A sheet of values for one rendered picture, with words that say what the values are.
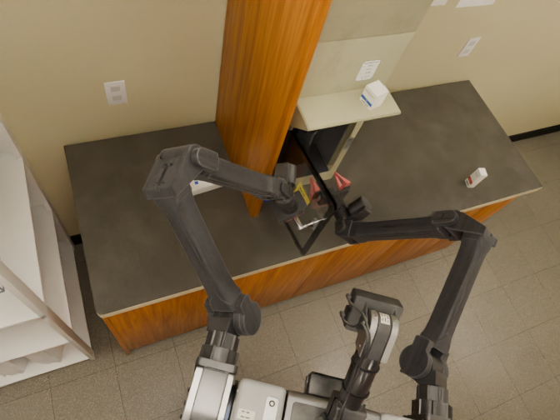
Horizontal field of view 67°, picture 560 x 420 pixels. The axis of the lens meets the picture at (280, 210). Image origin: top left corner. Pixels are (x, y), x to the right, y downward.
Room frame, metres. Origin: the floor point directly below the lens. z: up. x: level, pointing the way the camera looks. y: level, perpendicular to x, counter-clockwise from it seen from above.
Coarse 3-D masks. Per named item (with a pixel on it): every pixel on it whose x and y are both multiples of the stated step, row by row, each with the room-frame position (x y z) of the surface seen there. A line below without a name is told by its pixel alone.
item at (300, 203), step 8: (296, 192) 0.74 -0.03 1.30; (296, 200) 0.69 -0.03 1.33; (304, 200) 0.72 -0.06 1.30; (272, 208) 0.67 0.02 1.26; (280, 208) 0.66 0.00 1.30; (288, 208) 0.66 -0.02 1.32; (296, 208) 0.68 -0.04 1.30; (304, 208) 0.69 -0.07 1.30; (280, 216) 0.65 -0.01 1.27; (288, 216) 0.66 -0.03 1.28
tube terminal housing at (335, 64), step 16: (320, 48) 0.92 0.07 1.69; (336, 48) 0.95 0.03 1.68; (352, 48) 0.98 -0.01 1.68; (368, 48) 1.02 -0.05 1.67; (384, 48) 1.06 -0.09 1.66; (400, 48) 1.09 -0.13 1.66; (320, 64) 0.93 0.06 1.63; (336, 64) 0.96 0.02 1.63; (352, 64) 1.00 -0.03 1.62; (384, 64) 1.08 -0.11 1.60; (320, 80) 0.94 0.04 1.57; (336, 80) 0.98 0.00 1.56; (352, 80) 1.02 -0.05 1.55; (368, 80) 1.06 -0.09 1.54; (384, 80) 1.10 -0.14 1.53; (304, 96) 0.92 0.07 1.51; (352, 128) 1.13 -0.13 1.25; (336, 160) 1.09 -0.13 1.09
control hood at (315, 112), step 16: (320, 96) 0.95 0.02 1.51; (336, 96) 0.97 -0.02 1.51; (352, 96) 1.00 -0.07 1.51; (304, 112) 0.86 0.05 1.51; (320, 112) 0.89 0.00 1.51; (336, 112) 0.91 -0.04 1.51; (352, 112) 0.94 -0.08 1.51; (368, 112) 0.96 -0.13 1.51; (384, 112) 0.99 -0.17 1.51; (400, 112) 1.02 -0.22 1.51; (304, 128) 0.82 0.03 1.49; (320, 128) 0.84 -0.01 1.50
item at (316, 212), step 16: (288, 144) 0.87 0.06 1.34; (288, 160) 0.85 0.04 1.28; (304, 160) 0.81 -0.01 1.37; (304, 176) 0.79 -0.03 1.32; (320, 192) 0.73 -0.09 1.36; (320, 208) 0.71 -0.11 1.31; (336, 208) 0.69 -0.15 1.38; (288, 224) 0.77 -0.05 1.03; (320, 224) 0.69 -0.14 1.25; (304, 240) 0.70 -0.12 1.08
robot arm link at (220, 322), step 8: (216, 312) 0.25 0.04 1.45; (224, 312) 0.26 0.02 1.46; (232, 312) 0.26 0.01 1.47; (216, 320) 0.23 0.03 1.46; (224, 320) 0.24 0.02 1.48; (232, 320) 0.25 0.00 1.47; (208, 328) 0.21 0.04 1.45; (216, 328) 0.22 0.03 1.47; (224, 328) 0.22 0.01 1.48; (232, 328) 0.23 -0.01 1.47
